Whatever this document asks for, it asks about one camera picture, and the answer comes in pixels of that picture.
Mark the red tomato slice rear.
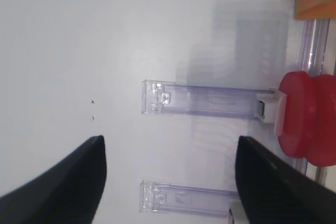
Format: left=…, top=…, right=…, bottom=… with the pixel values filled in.
left=307, top=74, right=335, bottom=167

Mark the red tomato slice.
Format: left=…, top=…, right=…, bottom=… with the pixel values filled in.
left=307, top=74, right=335, bottom=167
left=278, top=71, right=316, bottom=158

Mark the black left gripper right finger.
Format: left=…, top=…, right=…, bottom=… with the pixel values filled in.
left=235, top=136, right=335, bottom=223

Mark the clear tomato pusher rack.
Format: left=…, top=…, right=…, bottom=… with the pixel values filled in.
left=142, top=80, right=287, bottom=136

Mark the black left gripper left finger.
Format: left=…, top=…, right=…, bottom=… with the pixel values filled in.
left=1, top=135, right=107, bottom=223

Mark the clear bottom bun pusher rack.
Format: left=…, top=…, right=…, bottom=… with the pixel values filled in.
left=139, top=180, right=250, bottom=223

